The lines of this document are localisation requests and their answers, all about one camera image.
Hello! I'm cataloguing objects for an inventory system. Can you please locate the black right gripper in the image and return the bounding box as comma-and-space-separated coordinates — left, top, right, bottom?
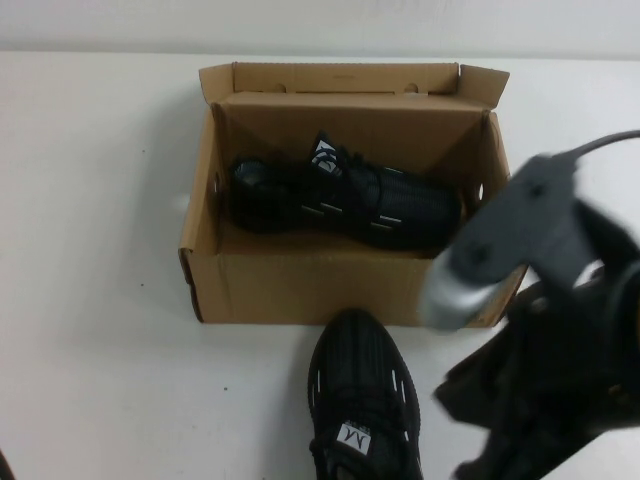
434, 259, 621, 480

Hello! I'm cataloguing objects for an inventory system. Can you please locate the black knit sneaker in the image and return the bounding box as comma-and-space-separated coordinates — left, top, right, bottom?
229, 129, 464, 250
305, 308, 425, 480

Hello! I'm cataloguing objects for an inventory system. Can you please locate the brown cardboard shoe box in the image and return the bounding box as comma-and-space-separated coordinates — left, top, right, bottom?
177, 60, 525, 327

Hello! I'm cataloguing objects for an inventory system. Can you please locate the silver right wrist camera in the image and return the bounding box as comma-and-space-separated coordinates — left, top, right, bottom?
418, 249, 506, 332

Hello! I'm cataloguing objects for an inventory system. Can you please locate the black right camera cable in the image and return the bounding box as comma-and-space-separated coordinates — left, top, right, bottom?
574, 128, 640, 157

